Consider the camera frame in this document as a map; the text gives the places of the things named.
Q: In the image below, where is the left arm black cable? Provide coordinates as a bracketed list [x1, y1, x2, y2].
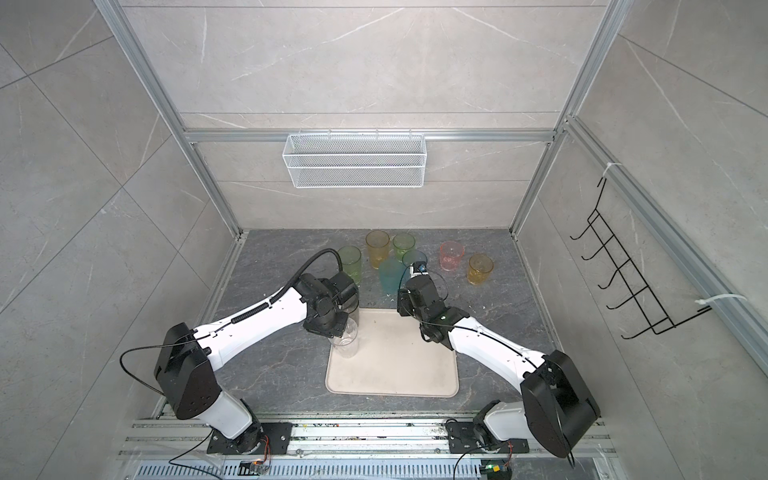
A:
[269, 247, 344, 301]

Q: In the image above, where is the beige plastic tray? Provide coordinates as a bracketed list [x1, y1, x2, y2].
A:
[325, 308, 459, 398]

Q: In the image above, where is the black wire hook rack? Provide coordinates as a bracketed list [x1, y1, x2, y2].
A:
[569, 178, 713, 340]

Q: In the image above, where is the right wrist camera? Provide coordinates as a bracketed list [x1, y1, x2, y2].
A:
[410, 260, 428, 278]

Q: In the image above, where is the teal textured cup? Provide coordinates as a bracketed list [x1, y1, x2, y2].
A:
[378, 258, 405, 295]

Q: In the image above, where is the blue tumbler glass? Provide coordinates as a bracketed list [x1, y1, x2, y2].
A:
[402, 249, 428, 268]

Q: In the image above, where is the aluminium mounting rail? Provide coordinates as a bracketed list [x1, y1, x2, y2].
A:
[116, 416, 619, 460]

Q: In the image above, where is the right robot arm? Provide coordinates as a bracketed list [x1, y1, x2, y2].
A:
[397, 273, 601, 458]

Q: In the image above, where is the short yellow glass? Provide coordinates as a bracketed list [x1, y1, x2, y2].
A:
[467, 253, 494, 285]

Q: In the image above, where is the white wire mesh basket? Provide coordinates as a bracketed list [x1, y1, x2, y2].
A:
[282, 133, 428, 189]

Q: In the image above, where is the tall green tumbler glass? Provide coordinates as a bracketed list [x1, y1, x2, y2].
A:
[338, 246, 362, 286]

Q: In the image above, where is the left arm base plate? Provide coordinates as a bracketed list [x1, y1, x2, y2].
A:
[206, 422, 293, 455]

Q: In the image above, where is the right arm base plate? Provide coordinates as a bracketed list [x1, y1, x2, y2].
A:
[444, 418, 530, 454]

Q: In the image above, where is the small green glass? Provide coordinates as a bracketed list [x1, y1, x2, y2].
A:
[392, 232, 416, 261]

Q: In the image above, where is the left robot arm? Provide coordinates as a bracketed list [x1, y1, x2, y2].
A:
[154, 272, 359, 453]

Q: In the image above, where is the tall amber tumbler glass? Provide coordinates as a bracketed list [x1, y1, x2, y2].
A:
[365, 230, 390, 270]

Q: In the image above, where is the clear tumbler glass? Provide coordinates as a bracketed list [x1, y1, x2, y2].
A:
[329, 318, 359, 358]

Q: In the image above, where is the pink glass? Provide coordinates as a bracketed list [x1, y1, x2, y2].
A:
[439, 241, 465, 271]

